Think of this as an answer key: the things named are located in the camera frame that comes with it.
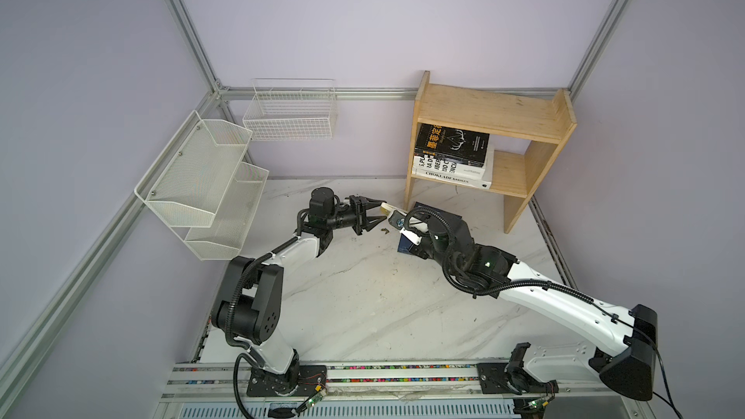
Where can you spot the lower dark blue book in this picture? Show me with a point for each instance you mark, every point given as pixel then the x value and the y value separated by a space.
pixel 405 244

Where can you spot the dark blue book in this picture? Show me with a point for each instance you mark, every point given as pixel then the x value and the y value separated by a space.
pixel 405 244
pixel 433 218

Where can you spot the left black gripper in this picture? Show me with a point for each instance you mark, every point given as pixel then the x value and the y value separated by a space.
pixel 366 203

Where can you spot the white book with photo cover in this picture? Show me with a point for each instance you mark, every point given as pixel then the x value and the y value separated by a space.
pixel 484 183

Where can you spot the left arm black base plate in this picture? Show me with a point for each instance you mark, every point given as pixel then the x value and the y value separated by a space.
pixel 285 381

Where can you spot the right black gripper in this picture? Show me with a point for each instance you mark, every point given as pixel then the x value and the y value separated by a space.
pixel 422 218

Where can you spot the wooden two-tier bookshelf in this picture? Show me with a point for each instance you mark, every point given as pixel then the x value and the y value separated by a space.
pixel 546 124

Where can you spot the white wire wall basket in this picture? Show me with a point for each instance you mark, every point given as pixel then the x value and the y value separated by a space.
pixel 292 110

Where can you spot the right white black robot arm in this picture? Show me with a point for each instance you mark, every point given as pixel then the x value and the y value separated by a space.
pixel 625 358

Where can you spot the black book with gold text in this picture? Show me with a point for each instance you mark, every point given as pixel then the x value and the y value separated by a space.
pixel 452 144

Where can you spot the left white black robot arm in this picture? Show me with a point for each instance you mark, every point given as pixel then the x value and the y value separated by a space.
pixel 247 307

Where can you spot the white ventilated cable duct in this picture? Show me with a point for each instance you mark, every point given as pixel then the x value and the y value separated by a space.
pixel 495 408

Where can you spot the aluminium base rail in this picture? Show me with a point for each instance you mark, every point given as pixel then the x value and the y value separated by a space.
pixel 407 381

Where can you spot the white mesh lower wall bin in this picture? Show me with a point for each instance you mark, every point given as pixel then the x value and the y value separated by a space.
pixel 225 239

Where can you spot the yellow book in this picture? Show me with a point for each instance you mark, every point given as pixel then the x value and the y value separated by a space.
pixel 390 210

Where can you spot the white mesh upper wall bin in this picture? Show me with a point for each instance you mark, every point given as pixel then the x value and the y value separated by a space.
pixel 187 184

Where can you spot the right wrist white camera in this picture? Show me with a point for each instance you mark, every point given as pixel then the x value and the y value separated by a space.
pixel 414 232

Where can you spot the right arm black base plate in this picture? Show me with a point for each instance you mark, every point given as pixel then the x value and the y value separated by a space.
pixel 512 381

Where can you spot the white mesh wall bin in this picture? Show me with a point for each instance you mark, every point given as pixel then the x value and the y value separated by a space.
pixel 187 184
pixel 225 239

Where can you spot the white book with black lettering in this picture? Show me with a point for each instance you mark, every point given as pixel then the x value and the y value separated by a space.
pixel 428 164

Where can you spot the upper dark blue book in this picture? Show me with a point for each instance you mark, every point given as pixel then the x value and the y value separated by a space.
pixel 433 218

